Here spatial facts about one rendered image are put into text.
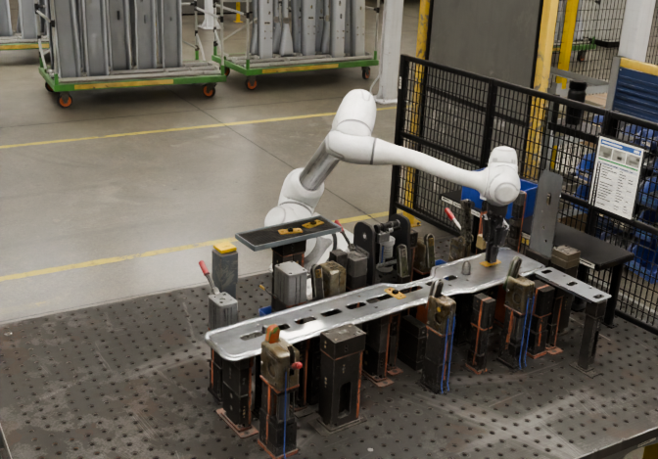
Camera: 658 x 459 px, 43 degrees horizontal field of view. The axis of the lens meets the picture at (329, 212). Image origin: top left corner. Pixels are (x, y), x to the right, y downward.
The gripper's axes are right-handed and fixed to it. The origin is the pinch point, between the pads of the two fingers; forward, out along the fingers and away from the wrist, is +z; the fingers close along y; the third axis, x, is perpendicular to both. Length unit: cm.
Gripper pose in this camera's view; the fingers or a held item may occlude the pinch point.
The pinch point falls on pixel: (492, 252)
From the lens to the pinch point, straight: 324.4
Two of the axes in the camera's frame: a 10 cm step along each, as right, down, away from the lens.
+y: 5.7, 3.2, -7.5
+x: 8.2, -1.7, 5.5
